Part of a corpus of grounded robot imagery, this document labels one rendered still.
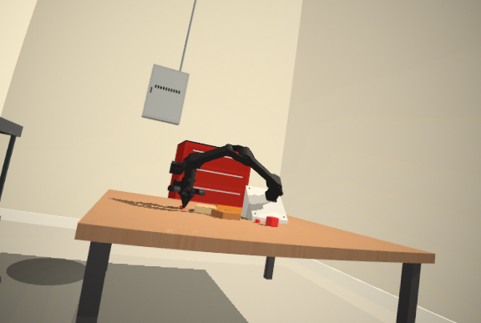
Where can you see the orange flat bar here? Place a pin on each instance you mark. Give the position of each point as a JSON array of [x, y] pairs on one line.
[[232, 209]]

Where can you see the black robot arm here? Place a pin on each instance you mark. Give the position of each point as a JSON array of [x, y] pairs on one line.
[[194, 160]]

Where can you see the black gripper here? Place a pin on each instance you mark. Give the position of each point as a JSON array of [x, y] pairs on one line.
[[187, 194]]

